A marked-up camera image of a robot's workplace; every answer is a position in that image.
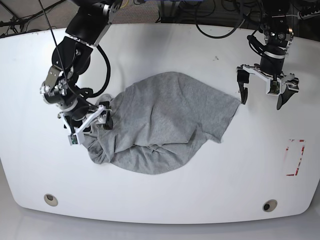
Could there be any black tripod stand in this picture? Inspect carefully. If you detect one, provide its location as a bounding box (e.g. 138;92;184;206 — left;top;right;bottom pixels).
0;0;66;38

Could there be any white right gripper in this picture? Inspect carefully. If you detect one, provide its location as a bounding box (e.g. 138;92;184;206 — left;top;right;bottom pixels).
58;101;113;145

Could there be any table cable grommet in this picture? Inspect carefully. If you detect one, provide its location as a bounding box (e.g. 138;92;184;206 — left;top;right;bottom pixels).
44;194;58;207
262;199;278;213

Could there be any left table cable grommet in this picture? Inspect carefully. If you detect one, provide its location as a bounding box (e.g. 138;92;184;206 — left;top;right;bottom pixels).
44;194;58;207

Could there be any white power strip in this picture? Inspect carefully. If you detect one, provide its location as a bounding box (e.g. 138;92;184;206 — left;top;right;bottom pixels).
297;4;320;20

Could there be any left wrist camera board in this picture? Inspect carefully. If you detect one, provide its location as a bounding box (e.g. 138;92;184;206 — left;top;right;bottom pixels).
267;80;281;96

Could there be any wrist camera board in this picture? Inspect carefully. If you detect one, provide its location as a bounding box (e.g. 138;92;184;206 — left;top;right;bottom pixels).
267;80;281;96
68;134;78;146

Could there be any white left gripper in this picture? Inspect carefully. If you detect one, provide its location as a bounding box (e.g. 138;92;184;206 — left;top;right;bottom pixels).
236;64;299;110

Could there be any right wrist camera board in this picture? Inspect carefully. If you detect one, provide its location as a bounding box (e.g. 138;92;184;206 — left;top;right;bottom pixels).
68;134;78;146

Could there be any grey T-shirt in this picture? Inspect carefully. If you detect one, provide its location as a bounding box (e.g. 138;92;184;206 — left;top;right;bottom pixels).
84;72;241;175

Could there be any right table cable grommet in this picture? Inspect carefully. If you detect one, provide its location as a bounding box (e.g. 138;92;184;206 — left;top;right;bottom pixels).
262;199;278;213

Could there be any red tape rectangle marking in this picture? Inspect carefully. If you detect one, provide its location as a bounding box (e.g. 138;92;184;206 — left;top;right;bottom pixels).
283;139;306;177

